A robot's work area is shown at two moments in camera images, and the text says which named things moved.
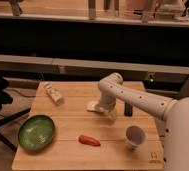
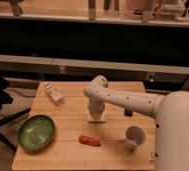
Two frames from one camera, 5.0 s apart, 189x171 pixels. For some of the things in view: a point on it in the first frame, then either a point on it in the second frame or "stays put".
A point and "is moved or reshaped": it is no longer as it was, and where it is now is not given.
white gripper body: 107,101 -> 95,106
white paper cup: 135,135 stays put
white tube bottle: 55,96 stays put
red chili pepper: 85,139 stays put
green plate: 36,133 stays put
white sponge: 91,105 is moved or reshaped
